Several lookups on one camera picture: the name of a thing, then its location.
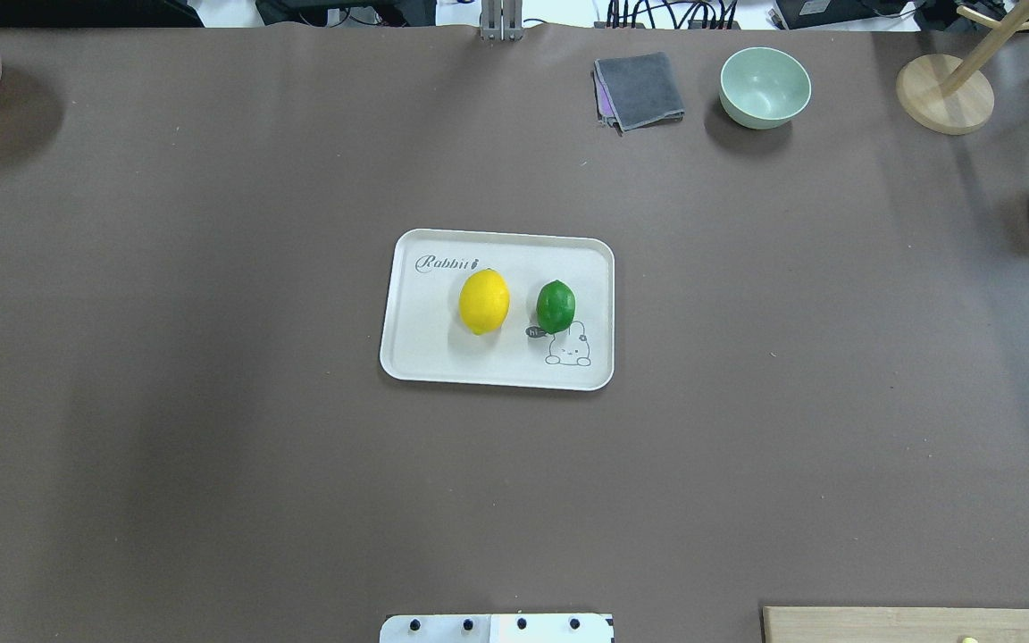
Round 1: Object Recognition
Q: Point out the yellow lemon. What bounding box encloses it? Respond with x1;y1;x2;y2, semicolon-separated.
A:
458;269;510;335

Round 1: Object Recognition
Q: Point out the green lime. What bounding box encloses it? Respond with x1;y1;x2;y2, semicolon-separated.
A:
536;280;576;334

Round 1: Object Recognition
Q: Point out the cream rabbit tray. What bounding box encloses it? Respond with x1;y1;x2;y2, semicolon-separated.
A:
380;229;615;391

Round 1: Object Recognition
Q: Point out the grey folded cloth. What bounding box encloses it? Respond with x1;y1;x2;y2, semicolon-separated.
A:
592;52;685;133

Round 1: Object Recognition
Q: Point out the green bowl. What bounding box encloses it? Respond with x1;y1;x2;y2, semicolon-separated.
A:
720;47;813;130

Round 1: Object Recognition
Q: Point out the wooden cutting board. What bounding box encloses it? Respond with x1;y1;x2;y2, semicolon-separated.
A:
761;606;1029;642

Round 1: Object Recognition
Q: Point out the wooden mug tree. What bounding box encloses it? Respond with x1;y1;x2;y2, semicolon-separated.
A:
895;1;1029;136

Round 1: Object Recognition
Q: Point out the aluminium frame post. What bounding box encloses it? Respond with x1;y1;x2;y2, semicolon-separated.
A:
480;0;523;41

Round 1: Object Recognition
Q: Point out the white pole base plate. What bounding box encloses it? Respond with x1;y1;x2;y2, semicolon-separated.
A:
379;612;615;642

